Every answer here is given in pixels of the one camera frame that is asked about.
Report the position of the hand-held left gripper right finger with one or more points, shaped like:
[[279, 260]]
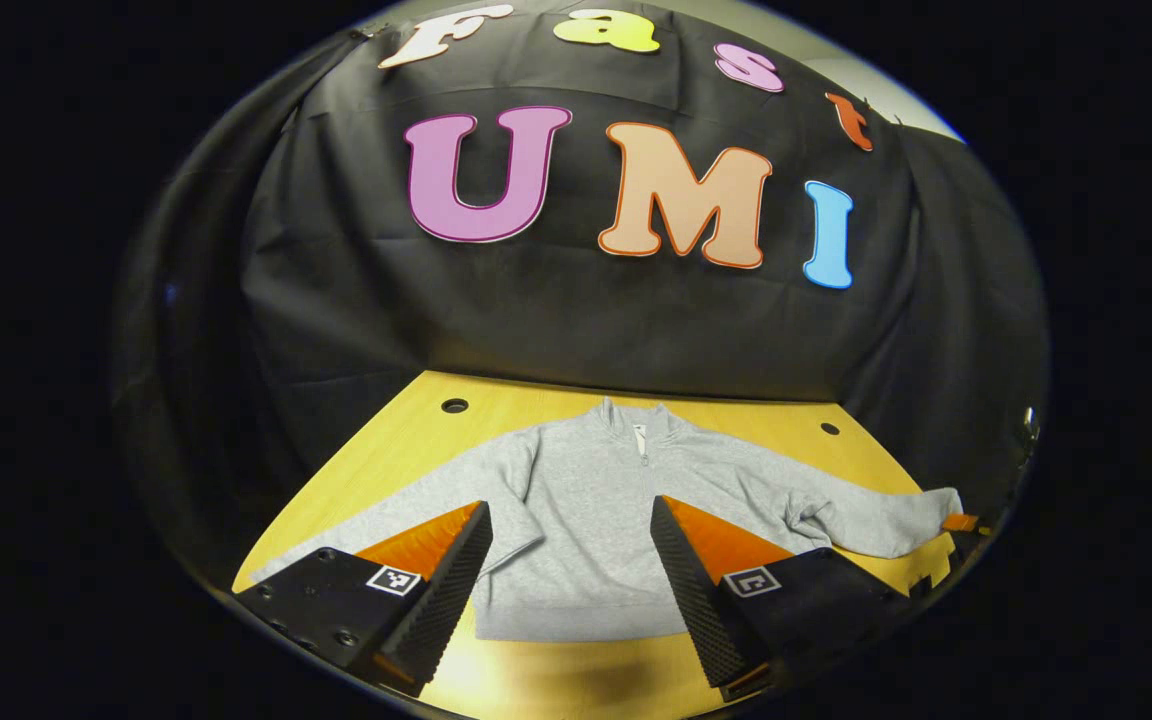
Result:
[[698, 600]]

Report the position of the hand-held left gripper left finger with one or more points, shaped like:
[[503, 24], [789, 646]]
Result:
[[448, 592]]

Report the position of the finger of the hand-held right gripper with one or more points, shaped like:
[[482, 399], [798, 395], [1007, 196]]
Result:
[[961, 522]]

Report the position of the black backdrop cloth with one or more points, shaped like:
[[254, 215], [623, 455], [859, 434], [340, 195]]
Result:
[[576, 330]]

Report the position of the grey zip-neck sweatshirt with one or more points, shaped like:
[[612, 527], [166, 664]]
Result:
[[586, 500]]

